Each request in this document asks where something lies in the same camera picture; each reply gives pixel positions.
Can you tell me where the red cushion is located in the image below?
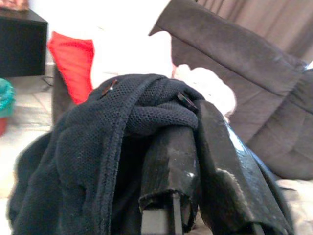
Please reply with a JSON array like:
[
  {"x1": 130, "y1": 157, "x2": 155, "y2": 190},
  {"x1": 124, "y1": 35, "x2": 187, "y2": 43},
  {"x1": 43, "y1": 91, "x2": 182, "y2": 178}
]
[{"x1": 46, "y1": 31, "x2": 95, "y2": 105}]

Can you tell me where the navy knit garment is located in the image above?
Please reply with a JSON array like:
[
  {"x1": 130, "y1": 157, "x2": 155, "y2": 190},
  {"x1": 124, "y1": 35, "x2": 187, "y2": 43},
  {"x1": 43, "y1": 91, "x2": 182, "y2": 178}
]
[{"x1": 8, "y1": 73, "x2": 295, "y2": 235}]

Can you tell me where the black tv cabinet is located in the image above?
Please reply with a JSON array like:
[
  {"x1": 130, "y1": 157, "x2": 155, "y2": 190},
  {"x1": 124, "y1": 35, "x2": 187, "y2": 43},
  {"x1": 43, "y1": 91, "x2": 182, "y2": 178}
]
[{"x1": 0, "y1": 9, "x2": 49, "y2": 78}]

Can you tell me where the dark brown sofa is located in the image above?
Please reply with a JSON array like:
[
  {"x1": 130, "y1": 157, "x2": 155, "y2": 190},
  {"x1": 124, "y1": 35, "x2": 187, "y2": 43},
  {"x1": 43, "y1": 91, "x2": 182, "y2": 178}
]
[{"x1": 51, "y1": 0, "x2": 313, "y2": 181}]

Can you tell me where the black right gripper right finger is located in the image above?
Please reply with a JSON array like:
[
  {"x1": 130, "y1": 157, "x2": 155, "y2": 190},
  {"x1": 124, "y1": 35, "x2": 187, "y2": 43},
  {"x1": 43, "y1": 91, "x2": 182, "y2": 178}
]
[{"x1": 197, "y1": 100, "x2": 272, "y2": 235}]

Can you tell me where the white pillow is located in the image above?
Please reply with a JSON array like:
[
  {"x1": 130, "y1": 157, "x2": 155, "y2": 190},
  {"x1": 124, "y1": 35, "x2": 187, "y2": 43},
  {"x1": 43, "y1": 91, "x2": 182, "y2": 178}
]
[{"x1": 174, "y1": 63, "x2": 237, "y2": 123}]

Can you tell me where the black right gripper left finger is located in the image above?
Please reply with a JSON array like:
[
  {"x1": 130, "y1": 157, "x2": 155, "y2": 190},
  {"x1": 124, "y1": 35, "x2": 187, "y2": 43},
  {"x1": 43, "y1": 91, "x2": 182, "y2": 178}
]
[{"x1": 138, "y1": 125, "x2": 201, "y2": 235}]

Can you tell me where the red bin with teal bag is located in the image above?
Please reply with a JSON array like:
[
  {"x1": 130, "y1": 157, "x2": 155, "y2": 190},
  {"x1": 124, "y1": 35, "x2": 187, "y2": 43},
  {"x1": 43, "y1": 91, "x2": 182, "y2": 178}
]
[{"x1": 0, "y1": 77, "x2": 16, "y2": 137}]

